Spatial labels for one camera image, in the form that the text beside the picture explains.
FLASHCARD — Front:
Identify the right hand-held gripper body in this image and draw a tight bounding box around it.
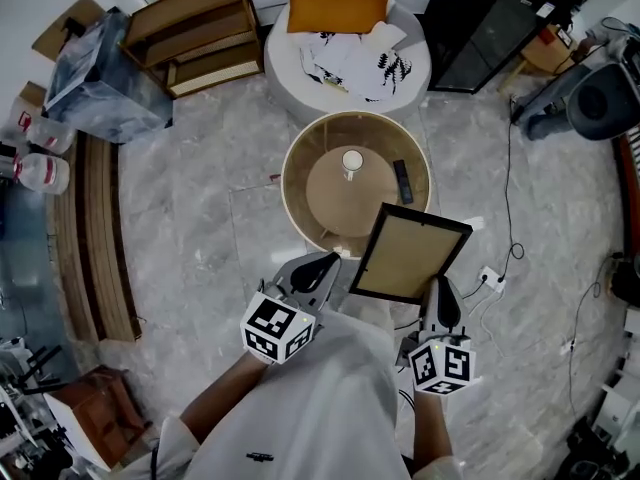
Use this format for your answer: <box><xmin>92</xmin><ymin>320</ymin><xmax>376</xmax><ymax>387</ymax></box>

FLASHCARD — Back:
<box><xmin>396</xmin><ymin>295</ymin><xmax>477</xmax><ymax>397</ymax></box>

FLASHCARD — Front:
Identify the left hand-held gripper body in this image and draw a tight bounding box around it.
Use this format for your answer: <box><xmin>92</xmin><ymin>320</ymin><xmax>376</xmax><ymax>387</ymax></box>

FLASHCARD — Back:
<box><xmin>239</xmin><ymin>255</ymin><xmax>337</xmax><ymax>367</ymax></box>

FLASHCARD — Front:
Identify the black picture frame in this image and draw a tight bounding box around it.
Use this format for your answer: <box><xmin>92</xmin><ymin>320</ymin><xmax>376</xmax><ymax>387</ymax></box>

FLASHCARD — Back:
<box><xmin>348</xmin><ymin>201</ymin><xmax>474</xmax><ymax>305</ymax></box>

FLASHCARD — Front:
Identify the person's right forearm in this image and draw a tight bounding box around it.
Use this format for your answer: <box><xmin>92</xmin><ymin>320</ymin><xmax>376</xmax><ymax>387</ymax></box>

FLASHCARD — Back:
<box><xmin>407</xmin><ymin>389</ymin><xmax>457</xmax><ymax>463</ymax></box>

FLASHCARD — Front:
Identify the person's left forearm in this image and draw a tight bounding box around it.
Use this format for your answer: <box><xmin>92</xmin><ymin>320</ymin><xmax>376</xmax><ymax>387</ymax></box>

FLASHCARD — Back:
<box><xmin>178</xmin><ymin>350</ymin><xmax>277</xmax><ymax>445</ymax></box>

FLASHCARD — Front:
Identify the white power strip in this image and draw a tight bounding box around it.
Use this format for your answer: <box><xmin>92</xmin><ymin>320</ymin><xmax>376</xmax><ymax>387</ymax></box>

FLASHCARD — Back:
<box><xmin>476</xmin><ymin>265</ymin><xmax>508</xmax><ymax>292</ymax></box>

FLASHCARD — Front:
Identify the round wooden table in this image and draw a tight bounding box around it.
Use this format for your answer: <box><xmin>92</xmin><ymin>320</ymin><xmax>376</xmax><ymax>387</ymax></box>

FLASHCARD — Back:
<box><xmin>280</xmin><ymin>111</ymin><xmax>433</xmax><ymax>260</ymax></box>

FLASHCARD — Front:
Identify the person's white shirt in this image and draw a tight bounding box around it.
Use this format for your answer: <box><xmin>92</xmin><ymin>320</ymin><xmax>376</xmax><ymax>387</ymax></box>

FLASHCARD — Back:
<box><xmin>117</xmin><ymin>297</ymin><xmax>469</xmax><ymax>480</ymax></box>

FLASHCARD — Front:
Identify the white mug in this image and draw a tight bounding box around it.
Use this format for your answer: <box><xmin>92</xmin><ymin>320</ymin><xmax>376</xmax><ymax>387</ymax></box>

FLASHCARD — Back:
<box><xmin>341</xmin><ymin>149</ymin><xmax>366</xmax><ymax>184</ymax></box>

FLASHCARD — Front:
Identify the black remote control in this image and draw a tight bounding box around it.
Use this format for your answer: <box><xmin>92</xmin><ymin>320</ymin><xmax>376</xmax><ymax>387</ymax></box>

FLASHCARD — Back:
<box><xmin>392</xmin><ymin>159</ymin><xmax>416</xmax><ymax>205</ymax></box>

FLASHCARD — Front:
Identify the round white pouf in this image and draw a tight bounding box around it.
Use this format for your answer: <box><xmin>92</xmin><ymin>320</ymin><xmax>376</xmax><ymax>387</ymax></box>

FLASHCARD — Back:
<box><xmin>263</xmin><ymin>0</ymin><xmax>433</xmax><ymax>122</ymax></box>

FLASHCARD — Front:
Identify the white patterned cloth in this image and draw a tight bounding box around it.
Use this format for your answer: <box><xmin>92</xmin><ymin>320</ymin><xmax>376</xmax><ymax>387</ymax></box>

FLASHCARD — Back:
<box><xmin>298</xmin><ymin>19</ymin><xmax>414</xmax><ymax>104</ymax></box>

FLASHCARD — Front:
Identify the stack of wooden planks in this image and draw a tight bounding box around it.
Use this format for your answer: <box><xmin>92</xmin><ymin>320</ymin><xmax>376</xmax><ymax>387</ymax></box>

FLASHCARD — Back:
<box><xmin>51</xmin><ymin>130</ymin><xmax>143</xmax><ymax>345</ymax></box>

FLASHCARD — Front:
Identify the grey office chair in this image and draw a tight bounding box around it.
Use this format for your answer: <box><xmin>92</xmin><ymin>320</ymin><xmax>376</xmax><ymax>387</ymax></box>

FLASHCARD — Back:
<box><xmin>566</xmin><ymin>61</ymin><xmax>640</xmax><ymax>143</ymax></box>

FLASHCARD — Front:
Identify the black glass cabinet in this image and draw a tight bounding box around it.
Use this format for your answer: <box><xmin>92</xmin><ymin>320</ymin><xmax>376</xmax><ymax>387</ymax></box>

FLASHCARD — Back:
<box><xmin>423</xmin><ymin>0</ymin><xmax>572</xmax><ymax>95</ymax></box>

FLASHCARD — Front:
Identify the small wooden side table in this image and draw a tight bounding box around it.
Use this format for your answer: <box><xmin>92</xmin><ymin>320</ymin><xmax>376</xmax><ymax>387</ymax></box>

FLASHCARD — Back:
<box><xmin>513</xmin><ymin>22</ymin><xmax>577</xmax><ymax>77</ymax></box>

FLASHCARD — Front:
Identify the orange cushion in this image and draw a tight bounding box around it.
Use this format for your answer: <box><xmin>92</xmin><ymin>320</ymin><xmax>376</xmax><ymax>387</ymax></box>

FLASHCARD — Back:
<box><xmin>286</xmin><ymin>0</ymin><xmax>392</xmax><ymax>36</ymax></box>

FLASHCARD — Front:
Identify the wooden rattan shelf unit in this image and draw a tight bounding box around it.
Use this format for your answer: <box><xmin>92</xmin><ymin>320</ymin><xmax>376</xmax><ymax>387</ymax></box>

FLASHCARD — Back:
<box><xmin>118</xmin><ymin>0</ymin><xmax>267</xmax><ymax>101</ymax></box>

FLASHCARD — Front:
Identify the clear plastic water jug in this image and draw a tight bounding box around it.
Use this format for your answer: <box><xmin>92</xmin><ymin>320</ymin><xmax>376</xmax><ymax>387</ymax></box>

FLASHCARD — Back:
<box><xmin>17</xmin><ymin>110</ymin><xmax>77</xmax><ymax>154</ymax></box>
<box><xmin>11</xmin><ymin>152</ymin><xmax>72</xmax><ymax>196</ymax></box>

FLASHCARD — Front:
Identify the plastic-wrapped box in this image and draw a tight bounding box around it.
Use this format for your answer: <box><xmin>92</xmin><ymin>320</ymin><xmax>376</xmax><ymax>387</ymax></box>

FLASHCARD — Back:
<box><xmin>43</xmin><ymin>11</ymin><xmax>175</xmax><ymax>145</ymax></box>

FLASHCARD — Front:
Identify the cardboard box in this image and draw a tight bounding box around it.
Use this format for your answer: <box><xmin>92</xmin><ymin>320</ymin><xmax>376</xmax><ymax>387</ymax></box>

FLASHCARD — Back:
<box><xmin>31</xmin><ymin>0</ymin><xmax>107</xmax><ymax>63</ymax></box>

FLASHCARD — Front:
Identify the white cable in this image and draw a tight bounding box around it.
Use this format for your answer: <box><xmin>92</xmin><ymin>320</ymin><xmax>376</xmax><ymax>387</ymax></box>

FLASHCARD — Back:
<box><xmin>463</xmin><ymin>287</ymin><xmax>507</xmax><ymax>360</ymax></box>

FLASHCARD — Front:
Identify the black power cable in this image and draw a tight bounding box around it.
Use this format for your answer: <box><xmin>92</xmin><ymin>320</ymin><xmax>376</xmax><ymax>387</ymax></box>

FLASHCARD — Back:
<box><xmin>498</xmin><ymin>95</ymin><xmax>527</xmax><ymax>280</ymax></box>

